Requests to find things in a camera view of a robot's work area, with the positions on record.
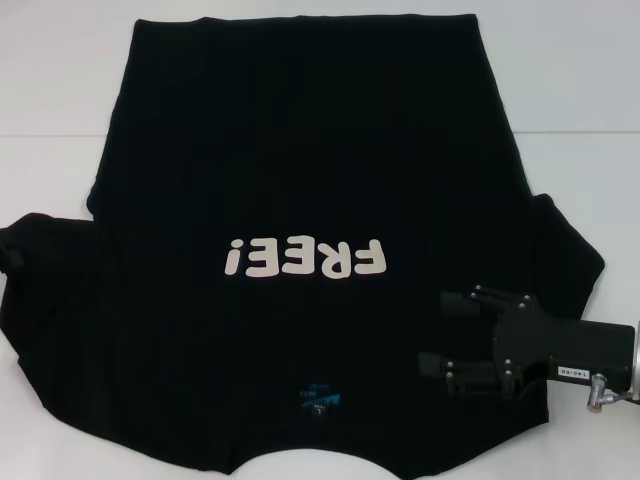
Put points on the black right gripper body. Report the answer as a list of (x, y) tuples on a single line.
[(560, 352)]

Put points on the black t-shirt with FREE print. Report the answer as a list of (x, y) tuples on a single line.
[(310, 150)]

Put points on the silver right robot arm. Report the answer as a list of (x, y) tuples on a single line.
[(636, 350)]

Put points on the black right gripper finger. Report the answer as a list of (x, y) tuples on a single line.
[(460, 304), (437, 366)]

